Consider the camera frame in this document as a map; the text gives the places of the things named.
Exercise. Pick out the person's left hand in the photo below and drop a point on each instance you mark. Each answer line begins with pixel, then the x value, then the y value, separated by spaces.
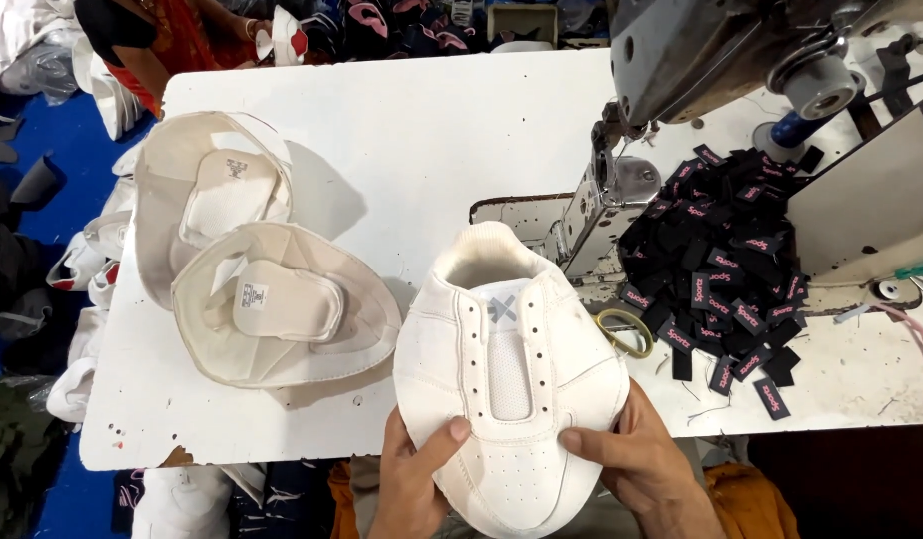
pixel 407 479

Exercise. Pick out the person's right hand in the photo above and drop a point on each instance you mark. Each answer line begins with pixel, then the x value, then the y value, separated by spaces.
pixel 641 464

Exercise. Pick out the white shoe with mesh tongue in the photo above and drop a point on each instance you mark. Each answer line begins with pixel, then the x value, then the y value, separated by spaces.
pixel 506 389

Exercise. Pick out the person's orange garment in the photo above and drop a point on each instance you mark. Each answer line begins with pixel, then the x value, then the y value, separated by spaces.
pixel 746 501

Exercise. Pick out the yellow rubber band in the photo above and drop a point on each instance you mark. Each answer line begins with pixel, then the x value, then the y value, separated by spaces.
pixel 626 333

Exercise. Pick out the pile of black woven labels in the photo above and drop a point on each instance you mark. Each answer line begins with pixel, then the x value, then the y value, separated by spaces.
pixel 719 277

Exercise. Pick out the beige inside-out shoe upper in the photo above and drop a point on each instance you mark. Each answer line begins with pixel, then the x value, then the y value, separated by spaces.
pixel 207 194
pixel 289 311

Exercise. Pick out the white shoe uppers under table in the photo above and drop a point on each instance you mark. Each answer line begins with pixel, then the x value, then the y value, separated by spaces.
pixel 184 501

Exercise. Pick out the white bobbin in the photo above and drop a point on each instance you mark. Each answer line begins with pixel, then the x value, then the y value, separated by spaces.
pixel 889 290

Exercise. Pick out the beige board panel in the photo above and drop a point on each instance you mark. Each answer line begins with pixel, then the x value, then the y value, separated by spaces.
pixel 865 202

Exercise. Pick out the blue thread spool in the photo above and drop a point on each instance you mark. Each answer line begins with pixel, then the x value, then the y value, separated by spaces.
pixel 794 129

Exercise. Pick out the heap of white shoe uppers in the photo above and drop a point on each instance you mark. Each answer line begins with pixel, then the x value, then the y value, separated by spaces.
pixel 87 284

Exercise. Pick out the grey industrial sewing machine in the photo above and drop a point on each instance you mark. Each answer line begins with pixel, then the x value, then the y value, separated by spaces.
pixel 701 82

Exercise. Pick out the heap of dark shoe parts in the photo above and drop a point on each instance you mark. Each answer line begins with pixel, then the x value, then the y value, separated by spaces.
pixel 424 26

